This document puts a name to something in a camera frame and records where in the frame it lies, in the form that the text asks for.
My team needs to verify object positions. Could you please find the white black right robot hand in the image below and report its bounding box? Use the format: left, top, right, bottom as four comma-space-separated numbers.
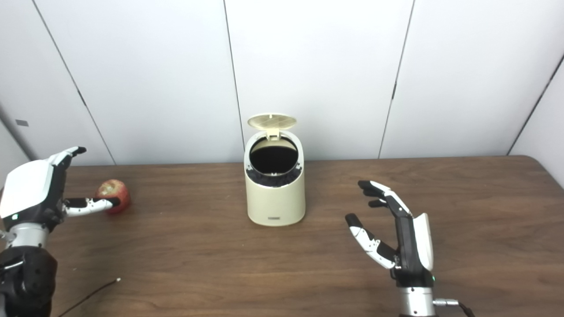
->
345, 180, 435, 289

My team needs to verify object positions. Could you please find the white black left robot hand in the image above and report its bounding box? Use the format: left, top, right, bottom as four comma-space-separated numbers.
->
0, 147, 121, 232

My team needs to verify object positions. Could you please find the red apple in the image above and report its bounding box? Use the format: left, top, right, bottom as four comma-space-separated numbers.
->
96, 179, 131, 215

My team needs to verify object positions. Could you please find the cream-colored bin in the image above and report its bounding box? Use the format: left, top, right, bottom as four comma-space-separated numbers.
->
244, 129, 306, 227

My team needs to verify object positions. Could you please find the cream round bin lid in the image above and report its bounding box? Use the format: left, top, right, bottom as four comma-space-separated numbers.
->
247, 114, 297, 141

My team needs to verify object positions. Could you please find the black bin liner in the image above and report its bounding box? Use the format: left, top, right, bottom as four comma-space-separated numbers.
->
246, 164, 304, 188

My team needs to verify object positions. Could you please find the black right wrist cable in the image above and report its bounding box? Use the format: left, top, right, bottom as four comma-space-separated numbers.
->
433, 298, 476, 317

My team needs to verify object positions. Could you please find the thin black wire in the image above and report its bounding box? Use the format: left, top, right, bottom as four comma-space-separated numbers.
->
57, 278, 122, 317

